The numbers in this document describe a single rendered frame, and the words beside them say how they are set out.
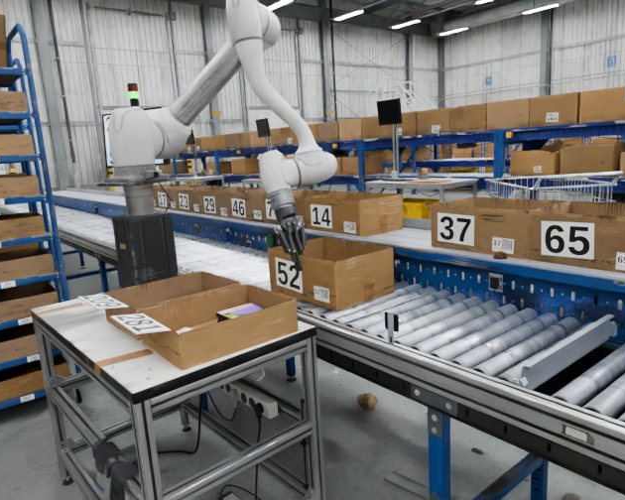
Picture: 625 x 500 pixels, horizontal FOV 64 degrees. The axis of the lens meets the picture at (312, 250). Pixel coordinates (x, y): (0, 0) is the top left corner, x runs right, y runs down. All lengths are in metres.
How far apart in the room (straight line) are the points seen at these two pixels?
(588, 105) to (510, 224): 4.86
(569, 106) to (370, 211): 4.64
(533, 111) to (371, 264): 5.30
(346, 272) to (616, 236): 0.80
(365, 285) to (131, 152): 0.98
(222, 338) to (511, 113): 6.00
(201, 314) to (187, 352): 0.33
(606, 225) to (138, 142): 1.58
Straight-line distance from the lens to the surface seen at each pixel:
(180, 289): 1.97
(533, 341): 1.49
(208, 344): 1.38
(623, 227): 1.66
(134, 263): 2.00
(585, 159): 6.33
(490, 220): 1.84
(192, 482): 1.50
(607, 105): 6.53
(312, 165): 1.84
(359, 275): 1.74
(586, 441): 1.18
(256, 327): 1.45
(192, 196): 3.64
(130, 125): 2.00
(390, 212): 2.40
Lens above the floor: 1.29
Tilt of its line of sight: 12 degrees down
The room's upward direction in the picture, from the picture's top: 4 degrees counter-clockwise
